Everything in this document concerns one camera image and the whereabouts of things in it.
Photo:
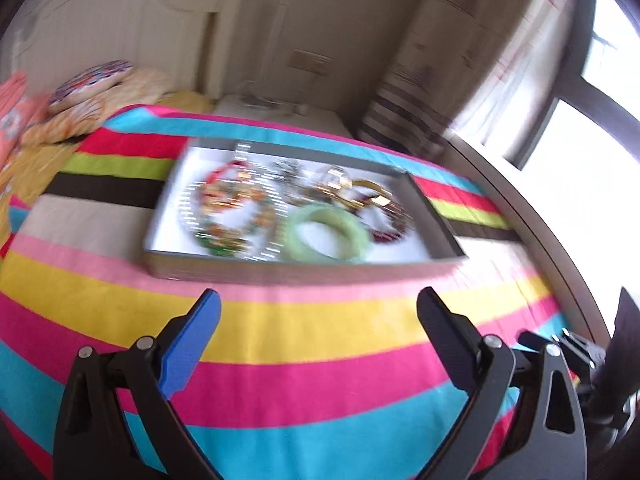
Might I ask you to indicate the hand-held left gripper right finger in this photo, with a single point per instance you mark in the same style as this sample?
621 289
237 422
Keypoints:
450 347

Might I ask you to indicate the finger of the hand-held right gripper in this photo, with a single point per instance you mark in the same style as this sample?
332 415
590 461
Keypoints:
580 349

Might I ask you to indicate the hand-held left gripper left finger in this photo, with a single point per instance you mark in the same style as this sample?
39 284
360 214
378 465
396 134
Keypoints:
192 341

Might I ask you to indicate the grey cardboard box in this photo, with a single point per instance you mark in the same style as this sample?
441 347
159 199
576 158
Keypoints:
300 274

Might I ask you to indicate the silver phoenix brooch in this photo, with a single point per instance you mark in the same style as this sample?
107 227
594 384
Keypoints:
287 167

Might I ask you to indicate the striped colourful blanket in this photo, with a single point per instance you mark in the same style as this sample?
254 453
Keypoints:
300 320

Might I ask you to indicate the green jade bangle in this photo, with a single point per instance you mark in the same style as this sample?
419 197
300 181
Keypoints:
296 240

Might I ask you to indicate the gold red dragon bangle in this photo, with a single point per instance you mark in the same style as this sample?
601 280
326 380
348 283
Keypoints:
370 187

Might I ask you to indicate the white nightstand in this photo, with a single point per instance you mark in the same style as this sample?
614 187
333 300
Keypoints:
280 122

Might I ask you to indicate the yellow floral pillow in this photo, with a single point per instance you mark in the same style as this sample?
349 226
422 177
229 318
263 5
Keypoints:
145 85

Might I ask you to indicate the round patterned cushion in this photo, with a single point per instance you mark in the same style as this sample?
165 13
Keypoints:
90 82

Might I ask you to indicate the pink floral quilt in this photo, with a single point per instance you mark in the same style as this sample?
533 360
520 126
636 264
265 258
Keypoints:
15 110

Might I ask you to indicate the striped beige curtain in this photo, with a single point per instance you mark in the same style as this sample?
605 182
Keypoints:
450 35

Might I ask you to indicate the white thin stand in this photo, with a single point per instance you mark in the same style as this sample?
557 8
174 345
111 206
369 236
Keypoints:
275 35

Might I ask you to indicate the white bed headboard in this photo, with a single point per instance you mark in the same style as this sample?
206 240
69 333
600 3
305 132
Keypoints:
125 20

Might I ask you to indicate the window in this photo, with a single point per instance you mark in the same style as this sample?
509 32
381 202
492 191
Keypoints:
615 20

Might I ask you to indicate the beige wall socket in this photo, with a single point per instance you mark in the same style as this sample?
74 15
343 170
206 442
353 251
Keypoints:
310 61

